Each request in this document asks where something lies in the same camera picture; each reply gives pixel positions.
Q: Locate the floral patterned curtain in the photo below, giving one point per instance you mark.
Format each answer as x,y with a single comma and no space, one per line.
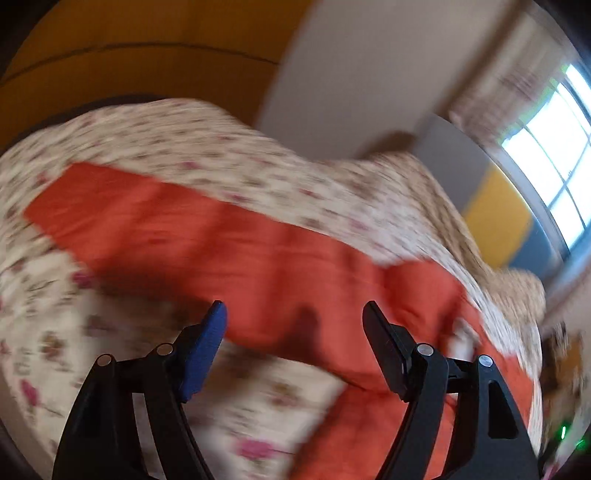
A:
508,87

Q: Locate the brown wooden wardrobe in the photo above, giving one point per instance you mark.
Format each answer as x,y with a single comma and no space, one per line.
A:
138,69

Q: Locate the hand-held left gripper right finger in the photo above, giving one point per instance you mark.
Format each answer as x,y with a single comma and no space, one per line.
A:
385,350

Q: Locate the padded bed headboard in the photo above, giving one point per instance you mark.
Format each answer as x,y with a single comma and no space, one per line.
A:
496,217

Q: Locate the floral bed cover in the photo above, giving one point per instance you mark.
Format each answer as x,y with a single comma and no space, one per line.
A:
184,138

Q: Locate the orange quilted blanket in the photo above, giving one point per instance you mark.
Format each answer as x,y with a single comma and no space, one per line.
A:
231,249

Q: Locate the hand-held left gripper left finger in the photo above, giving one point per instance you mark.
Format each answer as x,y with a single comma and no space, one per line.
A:
207,350

